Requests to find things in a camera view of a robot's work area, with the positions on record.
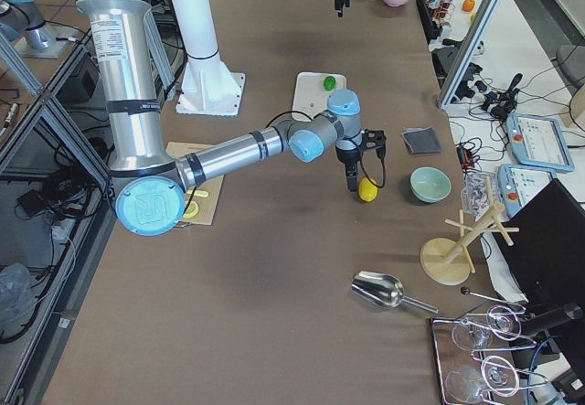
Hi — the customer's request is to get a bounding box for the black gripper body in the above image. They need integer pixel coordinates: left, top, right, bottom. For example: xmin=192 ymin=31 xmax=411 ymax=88
xmin=335 ymin=140 xmax=362 ymax=177

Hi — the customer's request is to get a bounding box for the yellow lemon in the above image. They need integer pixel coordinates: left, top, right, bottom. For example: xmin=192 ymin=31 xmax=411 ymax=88
xmin=357 ymin=177 xmax=379 ymax=203

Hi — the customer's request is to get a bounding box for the green lime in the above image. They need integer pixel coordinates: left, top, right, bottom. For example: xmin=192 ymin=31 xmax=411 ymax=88
xmin=323 ymin=75 xmax=336 ymax=91

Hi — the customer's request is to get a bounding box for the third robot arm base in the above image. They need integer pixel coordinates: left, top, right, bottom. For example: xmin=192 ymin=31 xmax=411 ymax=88
xmin=1 ymin=0 xmax=65 ymax=59

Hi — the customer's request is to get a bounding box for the cream rabbit print tray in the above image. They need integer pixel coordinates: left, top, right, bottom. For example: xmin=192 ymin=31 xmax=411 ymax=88
xmin=292 ymin=71 xmax=346 ymax=121

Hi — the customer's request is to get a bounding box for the grey folded cloth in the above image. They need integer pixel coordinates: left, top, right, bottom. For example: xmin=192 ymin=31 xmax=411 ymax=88
xmin=401 ymin=127 xmax=442 ymax=155

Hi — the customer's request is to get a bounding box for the pale green bowl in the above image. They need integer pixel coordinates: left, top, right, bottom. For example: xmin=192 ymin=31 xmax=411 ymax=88
xmin=409 ymin=166 xmax=452 ymax=204

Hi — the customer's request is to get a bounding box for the metal scoop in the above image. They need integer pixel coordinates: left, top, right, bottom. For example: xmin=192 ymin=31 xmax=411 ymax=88
xmin=351 ymin=271 xmax=439 ymax=314

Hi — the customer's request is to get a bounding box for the wooden mug tree stand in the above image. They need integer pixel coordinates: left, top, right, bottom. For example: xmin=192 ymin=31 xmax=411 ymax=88
xmin=420 ymin=178 xmax=519 ymax=285

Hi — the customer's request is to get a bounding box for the orange fruit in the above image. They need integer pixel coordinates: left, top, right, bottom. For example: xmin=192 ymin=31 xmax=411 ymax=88
xmin=462 ymin=0 xmax=475 ymax=13

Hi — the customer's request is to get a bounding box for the clear plastic container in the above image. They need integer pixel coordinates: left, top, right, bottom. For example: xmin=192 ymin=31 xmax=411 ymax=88
xmin=461 ymin=171 xmax=495 ymax=217

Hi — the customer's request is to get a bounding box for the wooden cutting board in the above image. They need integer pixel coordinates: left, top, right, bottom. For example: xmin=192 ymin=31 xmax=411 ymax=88
xmin=166 ymin=142 xmax=224 ymax=228

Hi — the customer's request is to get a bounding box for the black ball tipped rod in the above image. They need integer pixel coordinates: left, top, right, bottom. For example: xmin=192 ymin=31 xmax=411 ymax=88
xmin=460 ymin=286 xmax=524 ymax=307

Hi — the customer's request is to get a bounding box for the lemon slice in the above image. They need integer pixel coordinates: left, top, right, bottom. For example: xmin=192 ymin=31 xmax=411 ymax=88
xmin=182 ymin=200 xmax=199 ymax=219

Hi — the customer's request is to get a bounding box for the blue teach pendant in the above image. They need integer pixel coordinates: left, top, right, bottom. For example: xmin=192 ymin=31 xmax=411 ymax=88
xmin=505 ymin=112 xmax=575 ymax=172
xmin=497 ymin=164 xmax=557 ymax=217

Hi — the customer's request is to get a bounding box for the upside down wine glass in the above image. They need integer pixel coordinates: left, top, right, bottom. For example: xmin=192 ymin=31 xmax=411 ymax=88
xmin=452 ymin=323 xmax=492 ymax=352

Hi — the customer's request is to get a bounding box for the black monitor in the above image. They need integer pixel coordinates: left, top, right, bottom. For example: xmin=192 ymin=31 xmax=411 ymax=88
xmin=497 ymin=179 xmax=584 ymax=306

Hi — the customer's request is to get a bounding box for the black power adapter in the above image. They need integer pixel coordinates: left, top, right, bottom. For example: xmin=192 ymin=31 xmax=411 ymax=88
xmin=16 ymin=190 xmax=46 ymax=217

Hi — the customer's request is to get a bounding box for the clear plastic bag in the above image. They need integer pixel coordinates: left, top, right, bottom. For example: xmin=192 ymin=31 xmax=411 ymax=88
xmin=1 ymin=262 xmax=34 ymax=328

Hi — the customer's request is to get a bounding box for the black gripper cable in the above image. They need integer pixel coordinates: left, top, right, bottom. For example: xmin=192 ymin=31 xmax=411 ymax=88
xmin=358 ymin=144 xmax=386 ymax=191

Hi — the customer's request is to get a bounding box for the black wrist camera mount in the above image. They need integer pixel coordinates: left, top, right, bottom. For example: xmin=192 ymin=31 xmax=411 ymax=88
xmin=359 ymin=129 xmax=386 ymax=151

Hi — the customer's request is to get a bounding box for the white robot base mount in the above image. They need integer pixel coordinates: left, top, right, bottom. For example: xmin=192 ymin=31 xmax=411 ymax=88
xmin=172 ymin=0 xmax=245 ymax=116

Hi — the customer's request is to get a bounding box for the aluminium frame post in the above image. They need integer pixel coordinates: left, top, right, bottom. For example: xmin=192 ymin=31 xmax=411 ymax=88
xmin=437 ymin=0 xmax=500 ymax=109

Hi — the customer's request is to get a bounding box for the black wire glass rack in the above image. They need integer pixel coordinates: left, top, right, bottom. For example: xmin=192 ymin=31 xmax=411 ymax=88
xmin=430 ymin=304 xmax=548 ymax=404

